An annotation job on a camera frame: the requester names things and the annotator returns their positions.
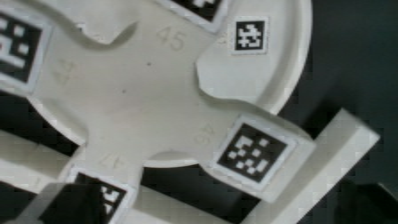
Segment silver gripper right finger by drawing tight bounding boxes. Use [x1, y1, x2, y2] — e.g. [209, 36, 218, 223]
[343, 181, 398, 224]

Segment white cross-shaped table base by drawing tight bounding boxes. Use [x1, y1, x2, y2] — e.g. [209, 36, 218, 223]
[0, 0, 318, 224]

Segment white right fence block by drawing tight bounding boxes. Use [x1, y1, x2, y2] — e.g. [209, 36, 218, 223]
[241, 109, 380, 224]

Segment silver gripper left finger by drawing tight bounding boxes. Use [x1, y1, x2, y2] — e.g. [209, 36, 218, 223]
[14, 174, 119, 224]

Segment white round table top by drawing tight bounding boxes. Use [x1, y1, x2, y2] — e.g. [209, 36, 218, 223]
[137, 0, 312, 168]

